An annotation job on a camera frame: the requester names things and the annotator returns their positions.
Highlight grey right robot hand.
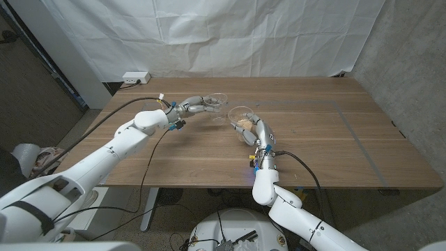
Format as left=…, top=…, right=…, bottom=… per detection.
left=230, top=112, right=278, bottom=170

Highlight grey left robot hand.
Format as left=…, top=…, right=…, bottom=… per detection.
left=170, top=96, right=224, bottom=121

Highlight clear plastic cup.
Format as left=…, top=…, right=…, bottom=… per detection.
left=227, top=105, right=256, bottom=142
left=202, top=93, right=229, bottom=124

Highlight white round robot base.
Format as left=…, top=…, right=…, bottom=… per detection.
left=187, top=208, right=289, bottom=251

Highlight white power strip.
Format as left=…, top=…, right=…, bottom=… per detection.
left=122, top=71, right=151, bottom=85

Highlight yellow floor object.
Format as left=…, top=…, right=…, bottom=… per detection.
left=292, top=188, right=308, bottom=203

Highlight white wrinkled backdrop sheet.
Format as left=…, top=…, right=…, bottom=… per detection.
left=40, top=0, right=387, bottom=84

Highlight black round floor object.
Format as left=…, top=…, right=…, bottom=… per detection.
left=155, top=188, right=185, bottom=206

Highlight white table leg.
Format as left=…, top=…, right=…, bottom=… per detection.
left=140, top=188, right=160, bottom=232

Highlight crumpled patterned cloth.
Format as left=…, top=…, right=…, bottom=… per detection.
left=29, top=146, right=69, bottom=178

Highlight grey bubble wrap roll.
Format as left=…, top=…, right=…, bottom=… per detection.
left=12, top=142, right=41, bottom=177

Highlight white robot torso edge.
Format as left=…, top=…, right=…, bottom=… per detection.
left=0, top=241, right=142, bottom=251

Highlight person in dark clothing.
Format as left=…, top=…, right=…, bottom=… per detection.
left=0, top=146, right=29, bottom=198

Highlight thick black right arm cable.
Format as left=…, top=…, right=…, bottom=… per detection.
left=275, top=150, right=325, bottom=221

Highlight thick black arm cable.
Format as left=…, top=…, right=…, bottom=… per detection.
left=27, top=96, right=172, bottom=181
left=275, top=150, right=325, bottom=221

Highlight black power cable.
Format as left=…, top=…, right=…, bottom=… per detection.
left=117, top=79, right=142, bottom=91

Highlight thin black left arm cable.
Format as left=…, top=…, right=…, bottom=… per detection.
left=52, top=128, right=183, bottom=242

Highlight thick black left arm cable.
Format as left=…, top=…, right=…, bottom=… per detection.
left=27, top=96, right=172, bottom=181

